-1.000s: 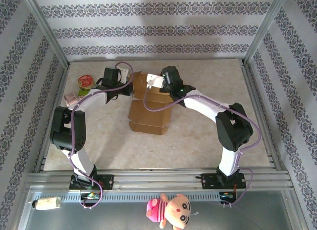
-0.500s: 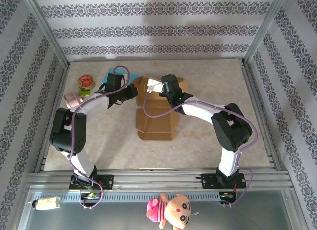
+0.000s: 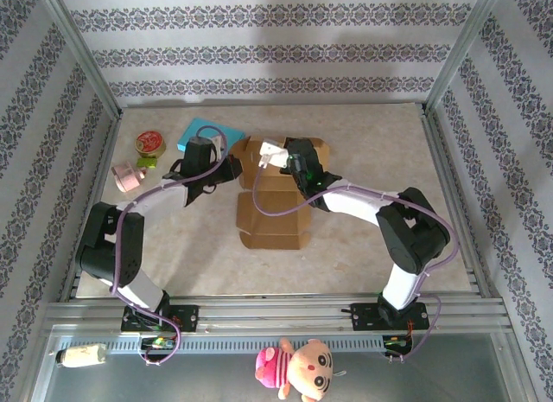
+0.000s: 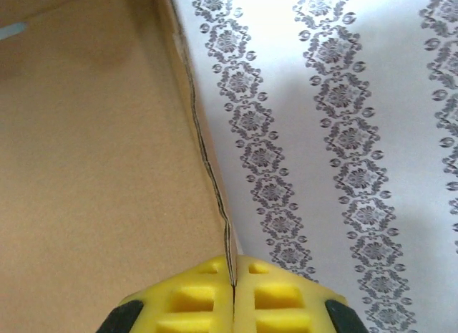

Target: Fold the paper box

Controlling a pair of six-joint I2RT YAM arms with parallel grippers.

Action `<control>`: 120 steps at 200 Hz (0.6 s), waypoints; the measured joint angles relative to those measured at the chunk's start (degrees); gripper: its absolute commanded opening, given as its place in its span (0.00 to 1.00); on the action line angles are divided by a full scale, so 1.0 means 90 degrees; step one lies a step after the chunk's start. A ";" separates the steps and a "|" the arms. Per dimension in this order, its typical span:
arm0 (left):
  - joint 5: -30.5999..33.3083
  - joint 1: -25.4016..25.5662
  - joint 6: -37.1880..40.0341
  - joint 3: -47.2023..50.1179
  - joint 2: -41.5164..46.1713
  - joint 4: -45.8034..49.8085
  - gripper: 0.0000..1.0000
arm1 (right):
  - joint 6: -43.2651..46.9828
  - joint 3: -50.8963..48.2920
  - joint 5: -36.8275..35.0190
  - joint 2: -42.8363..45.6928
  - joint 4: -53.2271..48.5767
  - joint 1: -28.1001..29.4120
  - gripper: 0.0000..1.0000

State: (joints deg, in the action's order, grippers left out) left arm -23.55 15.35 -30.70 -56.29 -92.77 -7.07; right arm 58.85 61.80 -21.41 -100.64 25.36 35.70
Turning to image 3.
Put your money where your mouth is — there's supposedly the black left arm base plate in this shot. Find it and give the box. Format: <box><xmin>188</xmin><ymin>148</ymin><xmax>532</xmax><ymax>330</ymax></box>
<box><xmin>120</xmin><ymin>304</ymin><xmax>200</xmax><ymax>334</ymax></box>

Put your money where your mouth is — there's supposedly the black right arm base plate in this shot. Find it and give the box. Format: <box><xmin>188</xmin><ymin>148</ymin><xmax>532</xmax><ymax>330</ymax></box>
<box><xmin>340</xmin><ymin>302</ymin><xmax>429</xmax><ymax>333</ymax></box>

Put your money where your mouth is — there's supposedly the brown cardboard box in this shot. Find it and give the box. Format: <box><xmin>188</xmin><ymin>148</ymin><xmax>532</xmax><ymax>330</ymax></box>
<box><xmin>235</xmin><ymin>135</ymin><xmax>333</xmax><ymax>251</ymax></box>

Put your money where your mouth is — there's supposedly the pink cup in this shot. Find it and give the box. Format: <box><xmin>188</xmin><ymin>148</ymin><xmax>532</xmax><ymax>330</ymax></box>
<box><xmin>111</xmin><ymin>161</ymin><xmax>151</xmax><ymax>195</ymax></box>

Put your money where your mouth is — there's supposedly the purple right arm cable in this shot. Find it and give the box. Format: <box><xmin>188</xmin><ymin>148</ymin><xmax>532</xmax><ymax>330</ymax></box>
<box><xmin>251</xmin><ymin>166</ymin><xmax>460</xmax><ymax>365</ymax></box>

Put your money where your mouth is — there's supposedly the white bottle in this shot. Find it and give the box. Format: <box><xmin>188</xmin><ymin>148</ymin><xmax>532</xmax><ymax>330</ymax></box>
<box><xmin>54</xmin><ymin>341</ymin><xmax>108</xmax><ymax>369</ymax></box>

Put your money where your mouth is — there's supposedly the slotted grey cable duct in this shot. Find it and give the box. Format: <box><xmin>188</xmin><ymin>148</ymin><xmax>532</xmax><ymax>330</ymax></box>
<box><xmin>101</xmin><ymin>335</ymin><xmax>388</xmax><ymax>355</ymax></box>

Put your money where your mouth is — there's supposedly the grey metal sheet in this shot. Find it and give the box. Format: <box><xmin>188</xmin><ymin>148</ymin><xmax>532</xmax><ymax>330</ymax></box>
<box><xmin>32</xmin><ymin>332</ymin><xmax>531</xmax><ymax>402</ymax></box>

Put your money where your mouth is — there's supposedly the white and blue paper box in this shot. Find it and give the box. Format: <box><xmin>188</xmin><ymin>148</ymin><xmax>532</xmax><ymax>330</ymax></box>
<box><xmin>175</xmin><ymin>117</ymin><xmax>246</xmax><ymax>156</ymax></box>

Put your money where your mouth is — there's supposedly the aluminium mounting rail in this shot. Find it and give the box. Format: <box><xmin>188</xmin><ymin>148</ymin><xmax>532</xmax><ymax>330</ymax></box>
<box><xmin>42</xmin><ymin>294</ymin><xmax>507</xmax><ymax>334</ymax></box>

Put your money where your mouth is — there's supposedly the aluminium frame post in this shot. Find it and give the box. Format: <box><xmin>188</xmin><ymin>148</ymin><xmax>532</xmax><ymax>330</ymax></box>
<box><xmin>425</xmin><ymin>0</ymin><xmax>506</xmax><ymax>113</ymax></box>
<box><xmin>38</xmin><ymin>0</ymin><xmax>124</xmax><ymax>122</ymax></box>

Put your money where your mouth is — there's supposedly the round red tin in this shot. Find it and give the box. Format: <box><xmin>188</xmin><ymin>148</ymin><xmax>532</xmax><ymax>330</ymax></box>
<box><xmin>135</xmin><ymin>130</ymin><xmax>168</xmax><ymax>158</ymax></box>

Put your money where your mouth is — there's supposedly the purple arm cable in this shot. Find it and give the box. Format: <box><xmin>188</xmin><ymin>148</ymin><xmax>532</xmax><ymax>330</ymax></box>
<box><xmin>251</xmin><ymin>166</ymin><xmax>460</xmax><ymax>365</ymax></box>
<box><xmin>110</xmin><ymin>124</ymin><xmax>230</xmax><ymax>367</ymax></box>

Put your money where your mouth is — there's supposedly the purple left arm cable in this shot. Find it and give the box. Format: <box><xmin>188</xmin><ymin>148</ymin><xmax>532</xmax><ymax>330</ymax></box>
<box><xmin>110</xmin><ymin>124</ymin><xmax>230</xmax><ymax>367</ymax></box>

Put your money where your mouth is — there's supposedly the aluminium table side rail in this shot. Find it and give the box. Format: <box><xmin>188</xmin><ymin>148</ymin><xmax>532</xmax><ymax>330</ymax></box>
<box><xmin>60</xmin><ymin>116</ymin><xmax>122</xmax><ymax>302</ymax></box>
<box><xmin>425</xmin><ymin>112</ymin><xmax>493</xmax><ymax>299</ymax></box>

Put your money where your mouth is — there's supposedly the pink plush toy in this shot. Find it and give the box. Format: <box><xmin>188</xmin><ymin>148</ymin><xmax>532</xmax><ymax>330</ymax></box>
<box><xmin>253</xmin><ymin>336</ymin><xmax>346</xmax><ymax>402</ymax></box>

